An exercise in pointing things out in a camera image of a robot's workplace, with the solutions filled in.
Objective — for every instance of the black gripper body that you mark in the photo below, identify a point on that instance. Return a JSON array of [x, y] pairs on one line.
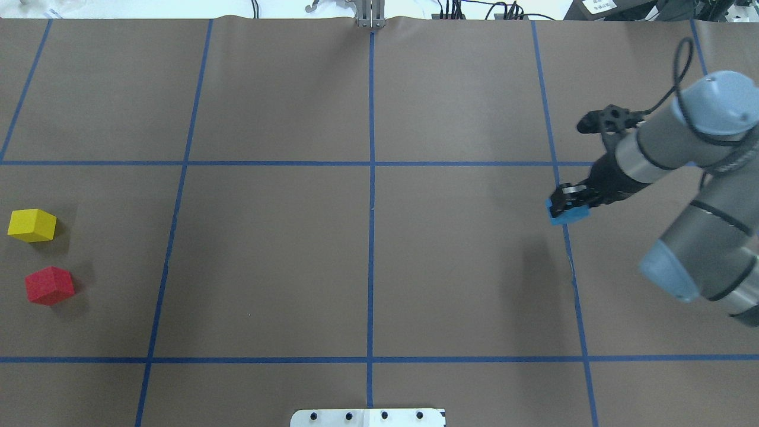
[[607, 177]]

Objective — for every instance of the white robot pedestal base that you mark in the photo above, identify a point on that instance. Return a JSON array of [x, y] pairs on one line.
[[370, 417]]

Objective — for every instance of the red block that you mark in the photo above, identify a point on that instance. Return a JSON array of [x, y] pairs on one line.
[[49, 286]]

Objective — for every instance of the brown paper table cover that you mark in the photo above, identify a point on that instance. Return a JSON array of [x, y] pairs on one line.
[[261, 217]]

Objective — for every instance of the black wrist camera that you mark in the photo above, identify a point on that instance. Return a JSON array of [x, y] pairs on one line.
[[611, 119]]

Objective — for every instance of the blue block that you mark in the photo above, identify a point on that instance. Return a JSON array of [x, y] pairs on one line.
[[578, 213]]

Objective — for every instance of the aluminium frame post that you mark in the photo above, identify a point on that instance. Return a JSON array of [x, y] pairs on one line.
[[370, 13]]

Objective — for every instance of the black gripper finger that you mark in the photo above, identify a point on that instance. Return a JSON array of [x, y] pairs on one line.
[[579, 191], [562, 202]]

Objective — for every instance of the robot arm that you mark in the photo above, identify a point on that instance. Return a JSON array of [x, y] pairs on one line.
[[711, 125]]

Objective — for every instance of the yellow block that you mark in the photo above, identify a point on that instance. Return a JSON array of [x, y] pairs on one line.
[[32, 225]]

